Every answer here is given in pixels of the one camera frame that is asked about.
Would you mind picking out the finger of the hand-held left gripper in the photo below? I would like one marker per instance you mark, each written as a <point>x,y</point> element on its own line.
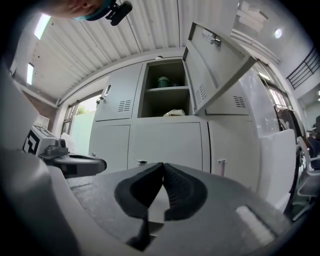
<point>87,166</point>

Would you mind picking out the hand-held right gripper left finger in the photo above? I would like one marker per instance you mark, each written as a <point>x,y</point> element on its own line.
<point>95,200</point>

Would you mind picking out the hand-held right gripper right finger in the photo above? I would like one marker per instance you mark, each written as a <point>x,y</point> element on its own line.
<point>225,212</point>

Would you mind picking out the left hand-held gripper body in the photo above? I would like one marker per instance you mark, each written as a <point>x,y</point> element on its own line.
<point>37,142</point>

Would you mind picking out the grey metal locker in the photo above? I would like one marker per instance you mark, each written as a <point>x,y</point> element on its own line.
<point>165,140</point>

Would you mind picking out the white foam box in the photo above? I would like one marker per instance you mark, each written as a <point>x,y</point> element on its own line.
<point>277,170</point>

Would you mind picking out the long ceiling light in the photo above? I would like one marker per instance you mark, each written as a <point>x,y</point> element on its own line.
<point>42,26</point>
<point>30,73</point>

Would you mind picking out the white office chair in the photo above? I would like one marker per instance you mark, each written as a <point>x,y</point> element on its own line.
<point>306,180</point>

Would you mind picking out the white patterned bag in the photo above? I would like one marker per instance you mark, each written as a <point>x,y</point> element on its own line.
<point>175,113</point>

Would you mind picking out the dark hanging garment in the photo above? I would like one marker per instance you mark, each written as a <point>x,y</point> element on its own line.
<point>291,122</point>

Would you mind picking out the green lidded container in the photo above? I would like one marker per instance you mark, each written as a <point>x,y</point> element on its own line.
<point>163,82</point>

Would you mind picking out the metal clothes rack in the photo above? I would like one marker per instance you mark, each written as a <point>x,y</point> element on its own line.
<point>281,106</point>

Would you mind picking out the white dome fixture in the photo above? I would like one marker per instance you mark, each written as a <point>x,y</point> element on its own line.
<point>159,58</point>

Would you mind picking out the person's head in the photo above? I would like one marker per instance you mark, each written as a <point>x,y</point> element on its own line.
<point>75,7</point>

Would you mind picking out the teal headband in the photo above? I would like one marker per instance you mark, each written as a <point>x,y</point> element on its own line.
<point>100,13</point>

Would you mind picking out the black railing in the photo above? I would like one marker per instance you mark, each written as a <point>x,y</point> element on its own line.
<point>303,67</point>

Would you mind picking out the round ceiling spot light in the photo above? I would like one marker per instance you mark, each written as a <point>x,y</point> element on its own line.
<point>278,33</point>

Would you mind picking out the black window frame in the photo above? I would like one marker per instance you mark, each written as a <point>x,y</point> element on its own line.
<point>68,117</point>

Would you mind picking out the black head camera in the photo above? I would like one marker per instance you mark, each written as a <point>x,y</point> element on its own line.
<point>120,12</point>

